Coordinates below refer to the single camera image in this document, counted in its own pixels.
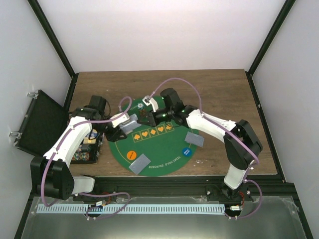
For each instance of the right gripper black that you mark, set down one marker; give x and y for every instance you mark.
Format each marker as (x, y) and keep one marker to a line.
(147, 124)

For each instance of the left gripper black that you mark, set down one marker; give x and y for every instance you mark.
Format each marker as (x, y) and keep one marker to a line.
(113, 137)

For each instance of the blue patterned card deck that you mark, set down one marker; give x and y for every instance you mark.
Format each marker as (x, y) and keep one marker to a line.
(130, 125)

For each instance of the orange big blind button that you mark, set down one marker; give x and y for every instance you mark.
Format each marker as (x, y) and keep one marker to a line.
(131, 155)

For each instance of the dealt cards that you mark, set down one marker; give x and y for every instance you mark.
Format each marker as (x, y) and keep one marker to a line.
(194, 139)
(140, 164)

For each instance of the blue small blind button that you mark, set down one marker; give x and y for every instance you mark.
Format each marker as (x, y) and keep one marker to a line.
(187, 152)

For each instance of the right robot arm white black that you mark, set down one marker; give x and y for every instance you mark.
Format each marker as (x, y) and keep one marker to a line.
(241, 142)

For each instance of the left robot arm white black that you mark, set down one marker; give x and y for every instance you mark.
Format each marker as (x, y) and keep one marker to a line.
(50, 173)

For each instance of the stacked poker chips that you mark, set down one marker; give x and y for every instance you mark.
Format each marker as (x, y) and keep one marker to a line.
(142, 109)

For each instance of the round green poker mat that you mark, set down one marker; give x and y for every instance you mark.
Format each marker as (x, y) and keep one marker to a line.
(162, 144)

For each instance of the black poker chip case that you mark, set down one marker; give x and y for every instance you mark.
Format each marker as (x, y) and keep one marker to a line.
(89, 149)

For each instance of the light blue slotted strip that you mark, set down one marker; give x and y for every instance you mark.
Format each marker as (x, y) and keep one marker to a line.
(199, 209)

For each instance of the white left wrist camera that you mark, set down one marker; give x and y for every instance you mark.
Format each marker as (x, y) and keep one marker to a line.
(119, 118)

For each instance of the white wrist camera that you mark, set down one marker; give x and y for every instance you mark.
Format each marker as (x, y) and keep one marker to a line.
(119, 118)
(150, 101)

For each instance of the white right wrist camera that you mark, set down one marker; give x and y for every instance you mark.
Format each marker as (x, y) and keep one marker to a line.
(150, 101)

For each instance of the black mounting rail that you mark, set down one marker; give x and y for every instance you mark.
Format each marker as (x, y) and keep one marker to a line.
(189, 186)

